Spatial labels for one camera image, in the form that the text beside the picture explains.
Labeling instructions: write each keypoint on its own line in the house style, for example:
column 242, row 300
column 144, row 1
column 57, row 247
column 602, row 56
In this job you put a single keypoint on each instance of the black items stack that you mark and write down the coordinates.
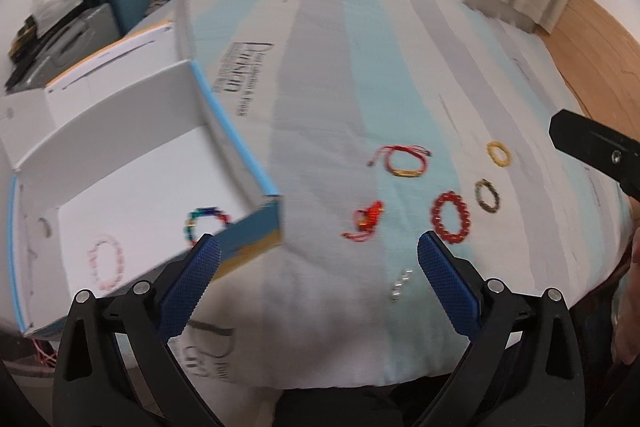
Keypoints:
column 22, row 47

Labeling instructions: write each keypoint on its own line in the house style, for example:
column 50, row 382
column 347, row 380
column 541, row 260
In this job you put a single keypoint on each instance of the white plastic bag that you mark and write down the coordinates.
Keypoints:
column 55, row 7

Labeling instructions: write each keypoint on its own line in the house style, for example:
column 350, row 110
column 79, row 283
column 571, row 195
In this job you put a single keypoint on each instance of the blue and white cardboard box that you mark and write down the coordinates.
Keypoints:
column 125, row 187

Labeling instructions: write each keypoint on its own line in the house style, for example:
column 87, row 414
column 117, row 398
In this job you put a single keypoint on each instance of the person's right hand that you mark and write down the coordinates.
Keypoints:
column 631, row 332

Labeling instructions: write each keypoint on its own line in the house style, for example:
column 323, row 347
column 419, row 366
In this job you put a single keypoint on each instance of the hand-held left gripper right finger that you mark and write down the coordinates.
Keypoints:
column 445, row 282

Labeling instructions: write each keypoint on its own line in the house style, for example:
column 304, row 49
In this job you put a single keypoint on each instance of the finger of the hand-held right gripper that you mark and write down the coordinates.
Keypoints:
column 595, row 147

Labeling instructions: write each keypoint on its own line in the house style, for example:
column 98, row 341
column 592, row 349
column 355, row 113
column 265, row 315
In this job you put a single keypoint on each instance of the striped printed bed sheet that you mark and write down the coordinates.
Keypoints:
column 325, row 107

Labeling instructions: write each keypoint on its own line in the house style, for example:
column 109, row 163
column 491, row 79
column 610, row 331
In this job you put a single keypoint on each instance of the grey suitcase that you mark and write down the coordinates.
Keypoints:
column 75, row 42

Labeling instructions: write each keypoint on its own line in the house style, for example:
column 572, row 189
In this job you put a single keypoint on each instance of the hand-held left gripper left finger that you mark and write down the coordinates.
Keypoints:
column 192, row 282

